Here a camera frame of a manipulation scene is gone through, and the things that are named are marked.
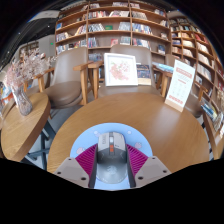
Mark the wide wooden bookshelf unit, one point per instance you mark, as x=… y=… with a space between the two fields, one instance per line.
x=110 y=26

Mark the white sign on wooden base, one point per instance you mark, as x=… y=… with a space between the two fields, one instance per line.
x=180 y=85

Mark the blue book display stand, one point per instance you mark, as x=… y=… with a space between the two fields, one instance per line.
x=5 y=96

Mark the stack of books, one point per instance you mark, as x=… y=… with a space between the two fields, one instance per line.
x=209 y=110

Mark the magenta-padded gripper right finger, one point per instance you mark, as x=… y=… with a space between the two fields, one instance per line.
x=138 y=160

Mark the white framed floral picture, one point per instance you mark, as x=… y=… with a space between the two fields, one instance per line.
x=120 y=69

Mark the angled wooden bookshelf unit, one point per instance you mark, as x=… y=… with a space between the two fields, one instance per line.
x=196 y=50

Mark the glass vase with dried flowers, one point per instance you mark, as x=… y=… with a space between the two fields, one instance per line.
x=24 y=101

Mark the distant wooden bookshelf unit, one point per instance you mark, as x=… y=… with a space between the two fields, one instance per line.
x=28 y=49

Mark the round light blue mouse pad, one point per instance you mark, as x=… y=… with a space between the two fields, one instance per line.
x=86 y=133

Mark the dark blue book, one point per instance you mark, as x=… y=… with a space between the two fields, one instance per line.
x=144 y=74

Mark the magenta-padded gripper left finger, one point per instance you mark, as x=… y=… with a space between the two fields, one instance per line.
x=86 y=160

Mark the teal book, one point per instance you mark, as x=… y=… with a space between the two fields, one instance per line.
x=163 y=67

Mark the grey computer mouse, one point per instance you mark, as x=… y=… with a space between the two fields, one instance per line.
x=111 y=156

